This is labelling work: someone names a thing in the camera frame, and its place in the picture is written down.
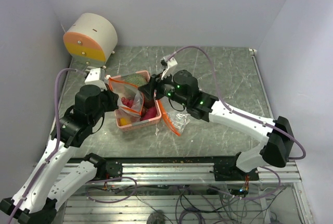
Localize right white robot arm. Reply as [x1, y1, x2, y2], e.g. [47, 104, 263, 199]
[138, 70, 293, 180]

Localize purple cable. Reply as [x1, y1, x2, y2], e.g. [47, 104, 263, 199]
[5, 68, 88, 224]
[166, 45, 306, 160]

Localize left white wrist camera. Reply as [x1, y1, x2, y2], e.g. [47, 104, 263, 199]
[84, 68, 105, 86]

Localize pink plastic basket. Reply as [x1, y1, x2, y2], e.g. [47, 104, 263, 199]
[108, 70, 161, 132]

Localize tangled black floor cables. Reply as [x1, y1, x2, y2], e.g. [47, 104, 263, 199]
[85, 177, 287, 224]

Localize aluminium mounting rail frame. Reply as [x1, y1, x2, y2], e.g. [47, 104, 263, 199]
[54, 157, 314, 223]

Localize orange fruit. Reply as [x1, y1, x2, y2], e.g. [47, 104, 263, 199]
[119, 118, 131, 126]

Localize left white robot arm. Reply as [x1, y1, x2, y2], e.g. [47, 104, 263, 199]
[1, 84, 119, 223]

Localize clear bag orange zipper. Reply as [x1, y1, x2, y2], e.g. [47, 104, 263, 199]
[107, 77, 144, 117]

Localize white corner clip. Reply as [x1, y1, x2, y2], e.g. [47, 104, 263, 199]
[249, 48, 258, 55]

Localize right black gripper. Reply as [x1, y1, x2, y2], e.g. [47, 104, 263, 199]
[138, 68, 189, 107]

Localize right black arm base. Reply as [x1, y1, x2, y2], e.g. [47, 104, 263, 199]
[210, 152, 259, 181]

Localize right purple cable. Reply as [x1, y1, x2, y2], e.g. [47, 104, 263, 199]
[166, 45, 306, 160]

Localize green netted melon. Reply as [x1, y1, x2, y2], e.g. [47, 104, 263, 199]
[123, 73, 147, 86]

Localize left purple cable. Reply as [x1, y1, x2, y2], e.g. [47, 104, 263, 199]
[5, 68, 88, 224]

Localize cream cylindrical drawer box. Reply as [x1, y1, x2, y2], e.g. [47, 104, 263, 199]
[63, 13, 118, 67]

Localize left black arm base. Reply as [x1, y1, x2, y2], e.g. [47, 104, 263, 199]
[83, 153, 123, 181]

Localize red grape bunch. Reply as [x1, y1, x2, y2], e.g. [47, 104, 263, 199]
[121, 97, 134, 108]

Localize magenta dragon fruit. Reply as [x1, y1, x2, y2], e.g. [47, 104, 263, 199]
[140, 106, 157, 121]

